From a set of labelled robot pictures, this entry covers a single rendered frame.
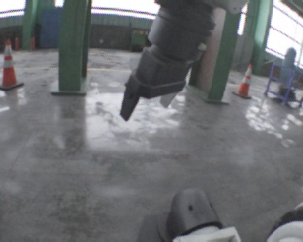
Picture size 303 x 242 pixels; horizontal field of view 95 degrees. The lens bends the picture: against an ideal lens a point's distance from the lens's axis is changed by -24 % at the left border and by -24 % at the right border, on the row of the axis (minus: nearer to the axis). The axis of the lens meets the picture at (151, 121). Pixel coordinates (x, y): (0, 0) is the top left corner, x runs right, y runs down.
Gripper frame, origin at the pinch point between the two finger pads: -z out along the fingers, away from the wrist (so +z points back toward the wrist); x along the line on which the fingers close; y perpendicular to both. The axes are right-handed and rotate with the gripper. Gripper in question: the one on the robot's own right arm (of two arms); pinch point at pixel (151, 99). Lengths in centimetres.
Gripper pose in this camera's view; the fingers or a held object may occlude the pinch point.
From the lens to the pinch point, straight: 34.3
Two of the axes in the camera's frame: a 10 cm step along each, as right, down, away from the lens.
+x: -7.0, 2.6, -6.6
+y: 6.3, 6.6, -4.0
